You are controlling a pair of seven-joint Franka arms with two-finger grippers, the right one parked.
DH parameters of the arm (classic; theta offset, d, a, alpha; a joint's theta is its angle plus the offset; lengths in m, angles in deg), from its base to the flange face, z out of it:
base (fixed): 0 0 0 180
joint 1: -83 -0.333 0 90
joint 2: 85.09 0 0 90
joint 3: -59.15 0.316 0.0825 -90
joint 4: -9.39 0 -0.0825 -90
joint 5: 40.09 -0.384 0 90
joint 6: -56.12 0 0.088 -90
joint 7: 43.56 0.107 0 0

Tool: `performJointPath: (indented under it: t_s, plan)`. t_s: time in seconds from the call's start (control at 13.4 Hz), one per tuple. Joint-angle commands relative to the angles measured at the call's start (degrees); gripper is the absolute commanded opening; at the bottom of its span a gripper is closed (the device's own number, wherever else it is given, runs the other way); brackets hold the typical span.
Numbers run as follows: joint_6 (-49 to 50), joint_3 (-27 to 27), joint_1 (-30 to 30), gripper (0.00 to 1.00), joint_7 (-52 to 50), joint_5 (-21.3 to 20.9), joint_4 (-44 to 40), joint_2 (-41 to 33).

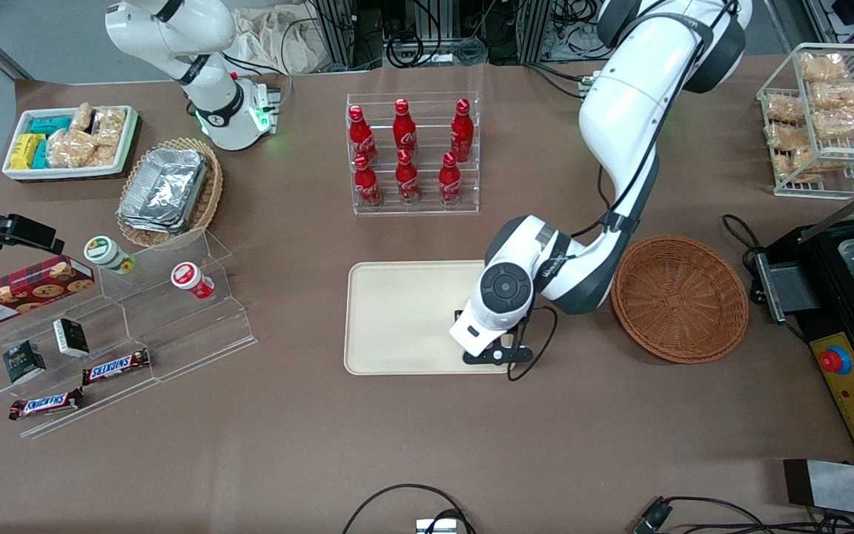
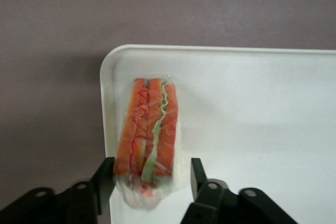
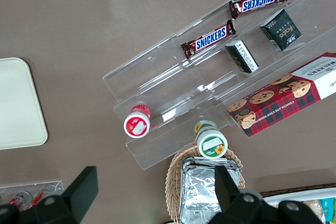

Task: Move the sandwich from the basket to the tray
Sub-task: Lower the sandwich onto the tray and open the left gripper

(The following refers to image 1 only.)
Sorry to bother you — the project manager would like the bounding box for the white rectangular snack tray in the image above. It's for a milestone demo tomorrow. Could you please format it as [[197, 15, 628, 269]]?
[[2, 105, 140, 181]]

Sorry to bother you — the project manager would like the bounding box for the beige plastic tray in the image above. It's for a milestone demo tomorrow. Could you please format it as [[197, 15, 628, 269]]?
[[344, 260, 517, 376]]

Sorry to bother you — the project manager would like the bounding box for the light wicker basket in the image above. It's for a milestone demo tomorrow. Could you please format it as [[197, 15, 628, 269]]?
[[116, 137, 224, 249]]

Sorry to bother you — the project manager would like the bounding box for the brown wicker basket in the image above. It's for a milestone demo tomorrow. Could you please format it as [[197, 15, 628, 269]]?
[[611, 235, 750, 365]]

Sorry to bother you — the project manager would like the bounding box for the red tartan cookie box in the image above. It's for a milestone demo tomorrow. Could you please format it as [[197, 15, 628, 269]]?
[[0, 254, 96, 331]]

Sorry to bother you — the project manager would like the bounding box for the green lid cup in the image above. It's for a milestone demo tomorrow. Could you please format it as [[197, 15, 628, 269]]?
[[84, 236, 136, 275]]

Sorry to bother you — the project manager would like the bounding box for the yellow snack pack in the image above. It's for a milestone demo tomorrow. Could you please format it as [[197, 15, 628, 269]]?
[[10, 133, 46, 170]]

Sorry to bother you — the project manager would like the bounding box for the small black box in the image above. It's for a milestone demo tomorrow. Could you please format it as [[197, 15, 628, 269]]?
[[2, 340, 47, 385], [53, 317, 90, 359]]

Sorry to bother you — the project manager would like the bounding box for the clear acrylic bottle rack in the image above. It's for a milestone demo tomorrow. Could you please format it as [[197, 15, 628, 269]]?
[[346, 92, 480, 217]]

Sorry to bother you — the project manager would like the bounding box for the stack of foil containers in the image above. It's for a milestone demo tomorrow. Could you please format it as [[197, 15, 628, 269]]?
[[117, 148, 209, 235]]

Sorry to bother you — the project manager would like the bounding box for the red cola bottle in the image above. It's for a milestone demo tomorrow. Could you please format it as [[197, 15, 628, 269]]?
[[439, 152, 463, 206], [393, 99, 418, 155], [348, 105, 379, 165], [354, 154, 383, 208], [396, 149, 421, 205], [451, 99, 474, 162]]

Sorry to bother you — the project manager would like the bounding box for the Snickers chocolate bar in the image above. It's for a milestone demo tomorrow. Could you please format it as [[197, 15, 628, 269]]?
[[9, 388, 85, 421], [82, 349, 151, 386]]

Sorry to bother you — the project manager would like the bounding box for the red lid cup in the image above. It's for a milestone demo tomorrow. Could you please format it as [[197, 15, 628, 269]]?
[[171, 262, 215, 300]]

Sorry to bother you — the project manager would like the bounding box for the clear acrylic stepped display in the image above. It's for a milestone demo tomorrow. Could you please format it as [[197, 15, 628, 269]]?
[[0, 226, 258, 439]]

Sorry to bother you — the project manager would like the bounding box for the beige crumpled paper bag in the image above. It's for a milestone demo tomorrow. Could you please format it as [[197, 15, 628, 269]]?
[[231, 6, 324, 75]]

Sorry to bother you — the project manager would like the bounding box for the black machine with yellow panel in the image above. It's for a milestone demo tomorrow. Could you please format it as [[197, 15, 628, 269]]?
[[753, 174, 854, 464]]

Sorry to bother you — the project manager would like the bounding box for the red emergency stop button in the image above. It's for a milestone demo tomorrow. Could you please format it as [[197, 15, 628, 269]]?
[[820, 346, 853, 375]]

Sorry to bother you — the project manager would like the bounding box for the clear bag of biscuits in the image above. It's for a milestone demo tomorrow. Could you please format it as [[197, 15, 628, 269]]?
[[766, 122, 813, 151], [772, 148, 817, 183], [798, 50, 849, 82], [809, 80, 854, 109], [766, 94, 806, 123], [812, 108, 854, 139]]

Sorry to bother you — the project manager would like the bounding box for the grey sheet with black edge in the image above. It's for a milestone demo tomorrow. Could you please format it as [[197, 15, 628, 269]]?
[[783, 458, 854, 520]]

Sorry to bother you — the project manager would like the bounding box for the black looped cable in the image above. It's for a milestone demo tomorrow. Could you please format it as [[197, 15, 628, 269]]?
[[342, 484, 477, 534]]

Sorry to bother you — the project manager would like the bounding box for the black cable with connector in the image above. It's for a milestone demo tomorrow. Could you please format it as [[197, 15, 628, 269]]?
[[633, 495, 854, 534]]

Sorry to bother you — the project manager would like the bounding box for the black machine power cable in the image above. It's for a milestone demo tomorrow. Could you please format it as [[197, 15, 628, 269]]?
[[721, 214, 769, 305]]

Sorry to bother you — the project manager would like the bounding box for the aluminium frame with cables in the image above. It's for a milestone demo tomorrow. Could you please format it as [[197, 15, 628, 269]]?
[[307, 0, 613, 71]]

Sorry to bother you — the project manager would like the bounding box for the white wire rack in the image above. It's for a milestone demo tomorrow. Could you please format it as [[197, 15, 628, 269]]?
[[757, 43, 854, 200]]

